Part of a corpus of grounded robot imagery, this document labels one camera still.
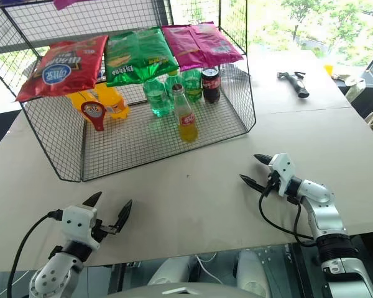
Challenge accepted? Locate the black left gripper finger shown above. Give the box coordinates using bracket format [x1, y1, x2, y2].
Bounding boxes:
[114, 199, 134, 235]
[81, 191, 103, 209]

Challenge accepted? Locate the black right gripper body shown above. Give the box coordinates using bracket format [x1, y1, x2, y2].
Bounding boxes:
[265, 170, 282, 196]

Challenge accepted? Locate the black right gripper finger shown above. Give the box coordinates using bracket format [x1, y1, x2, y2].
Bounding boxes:
[253, 153, 273, 166]
[239, 174, 266, 193]

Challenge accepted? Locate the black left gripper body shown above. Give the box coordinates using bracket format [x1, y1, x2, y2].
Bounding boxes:
[91, 218, 118, 243]

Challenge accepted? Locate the glass bottle of orange soda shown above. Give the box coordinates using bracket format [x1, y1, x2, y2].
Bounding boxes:
[171, 83, 199, 143]

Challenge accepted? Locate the dark cola plastic bottle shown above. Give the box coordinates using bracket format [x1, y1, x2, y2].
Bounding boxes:
[200, 67, 221, 104]

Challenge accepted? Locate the large orange soda plastic bottle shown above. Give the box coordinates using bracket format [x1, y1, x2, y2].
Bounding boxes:
[67, 82, 130, 120]

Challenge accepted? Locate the green plastic soda bottle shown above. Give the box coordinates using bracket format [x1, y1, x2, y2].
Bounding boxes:
[142, 77, 172, 118]
[164, 70, 183, 96]
[182, 68, 203, 104]

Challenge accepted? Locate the grey rounded robot leg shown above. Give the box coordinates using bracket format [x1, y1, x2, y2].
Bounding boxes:
[235, 249, 272, 298]
[147, 256, 192, 286]

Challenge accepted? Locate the grey robot torso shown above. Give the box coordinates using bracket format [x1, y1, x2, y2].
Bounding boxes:
[107, 281, 248, 298]

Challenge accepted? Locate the beige crumpled cloth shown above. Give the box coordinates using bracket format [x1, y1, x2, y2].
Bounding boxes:
[333, 74, 367, 94]

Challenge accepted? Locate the pink chips bag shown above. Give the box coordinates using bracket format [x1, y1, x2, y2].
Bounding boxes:
[189, 20, 244, 68]

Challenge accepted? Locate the red chips bag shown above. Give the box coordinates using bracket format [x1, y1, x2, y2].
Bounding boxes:
[15, 34, 109, 102]

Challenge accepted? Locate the magenta chips bag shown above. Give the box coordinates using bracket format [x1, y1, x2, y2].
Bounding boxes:
[160, 24, 206, 72]

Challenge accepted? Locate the green chips bag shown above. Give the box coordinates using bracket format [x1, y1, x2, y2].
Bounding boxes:
[103, 26, 180, 88]

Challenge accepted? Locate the purple snack bag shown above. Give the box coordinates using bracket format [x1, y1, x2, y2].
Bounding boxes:
[53, 0, 83, 11]

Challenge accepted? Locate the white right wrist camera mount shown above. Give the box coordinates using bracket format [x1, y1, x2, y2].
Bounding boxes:
[268, 152, 295, 197]

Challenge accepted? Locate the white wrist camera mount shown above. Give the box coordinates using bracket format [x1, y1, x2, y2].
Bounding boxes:
[61, 204, 101, 251]
[268, 152, 295, 197]

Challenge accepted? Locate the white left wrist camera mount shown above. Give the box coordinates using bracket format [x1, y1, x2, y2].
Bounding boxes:
[61, 204, 101, 251]

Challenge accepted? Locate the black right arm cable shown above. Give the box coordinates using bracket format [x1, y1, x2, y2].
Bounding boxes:
[258, 182, 318, 248]

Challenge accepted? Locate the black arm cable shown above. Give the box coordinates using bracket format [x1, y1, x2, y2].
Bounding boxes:
[258, 182, 318, 248]
[6, 210, 63, 298]

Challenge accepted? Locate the black wire grid shelf rack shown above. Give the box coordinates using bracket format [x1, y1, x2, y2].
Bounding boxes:
[0, 0, 257, 183]

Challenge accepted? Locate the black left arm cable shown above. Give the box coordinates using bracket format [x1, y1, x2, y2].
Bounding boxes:
[6, 210, 63, 298]

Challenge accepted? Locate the black handled hammer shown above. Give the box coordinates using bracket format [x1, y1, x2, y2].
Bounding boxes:
[277, 71, 310, 100]

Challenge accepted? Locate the thin white cable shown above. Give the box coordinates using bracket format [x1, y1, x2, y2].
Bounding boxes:
[194, 251, 226, 285]

